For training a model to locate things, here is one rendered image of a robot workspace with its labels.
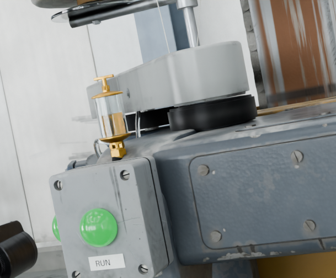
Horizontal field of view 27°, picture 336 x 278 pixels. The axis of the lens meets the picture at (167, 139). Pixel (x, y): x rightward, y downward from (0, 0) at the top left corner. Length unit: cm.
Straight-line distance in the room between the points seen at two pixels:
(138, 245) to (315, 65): 56
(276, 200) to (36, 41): 613
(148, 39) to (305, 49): 464
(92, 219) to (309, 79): 57
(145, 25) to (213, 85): 499
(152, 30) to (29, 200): 220
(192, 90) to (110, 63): 561
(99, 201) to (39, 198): 624
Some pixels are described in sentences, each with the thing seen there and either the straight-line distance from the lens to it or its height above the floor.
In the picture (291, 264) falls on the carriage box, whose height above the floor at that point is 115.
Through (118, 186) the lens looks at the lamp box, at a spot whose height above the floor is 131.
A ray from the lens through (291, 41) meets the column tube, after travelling 103.
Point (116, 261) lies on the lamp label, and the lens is 54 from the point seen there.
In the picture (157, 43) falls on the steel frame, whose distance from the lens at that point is 561.
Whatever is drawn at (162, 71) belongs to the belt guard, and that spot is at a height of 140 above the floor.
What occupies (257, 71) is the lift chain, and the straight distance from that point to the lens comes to 110.
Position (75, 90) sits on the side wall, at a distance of 644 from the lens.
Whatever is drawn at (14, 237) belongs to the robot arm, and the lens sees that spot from 92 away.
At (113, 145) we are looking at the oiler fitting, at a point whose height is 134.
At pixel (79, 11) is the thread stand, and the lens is 93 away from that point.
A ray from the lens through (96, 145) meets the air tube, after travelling 71.
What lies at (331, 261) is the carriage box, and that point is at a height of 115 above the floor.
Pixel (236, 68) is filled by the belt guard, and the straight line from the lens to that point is 68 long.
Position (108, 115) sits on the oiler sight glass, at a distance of 60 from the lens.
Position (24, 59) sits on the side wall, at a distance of 669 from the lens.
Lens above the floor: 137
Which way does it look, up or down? 3 degrees down
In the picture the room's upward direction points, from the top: 11 degrees counter-clockwise
